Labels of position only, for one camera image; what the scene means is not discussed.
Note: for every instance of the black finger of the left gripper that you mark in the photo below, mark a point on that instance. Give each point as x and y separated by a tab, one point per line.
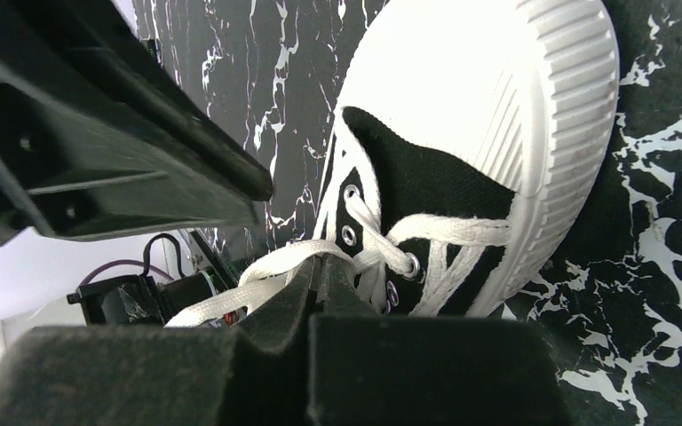
98	142

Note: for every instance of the black white sneaker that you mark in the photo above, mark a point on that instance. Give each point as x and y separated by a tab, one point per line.
467	137

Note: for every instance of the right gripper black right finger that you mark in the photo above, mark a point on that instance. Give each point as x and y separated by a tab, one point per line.
369	369

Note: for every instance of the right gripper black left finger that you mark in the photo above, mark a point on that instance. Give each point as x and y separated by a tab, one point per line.
252	373

